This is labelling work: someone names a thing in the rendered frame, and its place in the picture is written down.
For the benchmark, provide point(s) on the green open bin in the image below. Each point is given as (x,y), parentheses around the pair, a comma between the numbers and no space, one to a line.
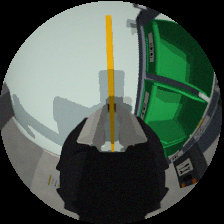
(174,115)
(174,146)
(182,56)

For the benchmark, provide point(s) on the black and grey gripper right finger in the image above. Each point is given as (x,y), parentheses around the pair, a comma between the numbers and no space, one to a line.
(134,131)

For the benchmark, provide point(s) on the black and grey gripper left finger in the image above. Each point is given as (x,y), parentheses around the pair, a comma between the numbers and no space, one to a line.
(89,132)

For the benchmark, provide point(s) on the yellow long thin bar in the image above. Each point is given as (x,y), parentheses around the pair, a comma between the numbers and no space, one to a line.
(110,69)

